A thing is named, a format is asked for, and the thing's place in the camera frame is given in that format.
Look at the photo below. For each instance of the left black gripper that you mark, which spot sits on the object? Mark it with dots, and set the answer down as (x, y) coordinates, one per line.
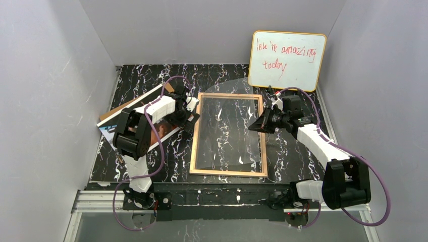
(186, 119)

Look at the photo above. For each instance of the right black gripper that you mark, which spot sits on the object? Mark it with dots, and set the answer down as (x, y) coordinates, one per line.
(269, 119)

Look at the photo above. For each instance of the clear plastic sheet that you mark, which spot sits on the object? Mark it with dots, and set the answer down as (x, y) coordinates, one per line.
(230, 133)

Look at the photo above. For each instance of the white wooden picture frame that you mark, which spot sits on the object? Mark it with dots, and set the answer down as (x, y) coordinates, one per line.
(230, 133)

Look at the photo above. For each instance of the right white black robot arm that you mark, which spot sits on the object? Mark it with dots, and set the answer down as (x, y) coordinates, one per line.
(346, 179)

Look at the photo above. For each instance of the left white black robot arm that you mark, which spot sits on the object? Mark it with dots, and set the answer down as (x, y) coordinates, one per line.
(140, 177)

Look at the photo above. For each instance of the brown cardboard backing board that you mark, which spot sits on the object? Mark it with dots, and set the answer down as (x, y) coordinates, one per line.
(113, 112)

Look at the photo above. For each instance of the yellow rimmed whiteboard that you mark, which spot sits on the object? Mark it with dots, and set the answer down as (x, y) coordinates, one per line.
(286, 59)

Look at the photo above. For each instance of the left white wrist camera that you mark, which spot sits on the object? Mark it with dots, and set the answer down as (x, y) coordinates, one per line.
(191, 103)

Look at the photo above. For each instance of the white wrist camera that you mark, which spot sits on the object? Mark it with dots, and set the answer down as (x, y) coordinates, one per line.
(191, 103)
(277, 103)

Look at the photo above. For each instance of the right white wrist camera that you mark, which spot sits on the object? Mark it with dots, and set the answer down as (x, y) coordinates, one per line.
(277, 103)

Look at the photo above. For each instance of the aluminium rail base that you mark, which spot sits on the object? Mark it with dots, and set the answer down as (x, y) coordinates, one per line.
(209, 212)

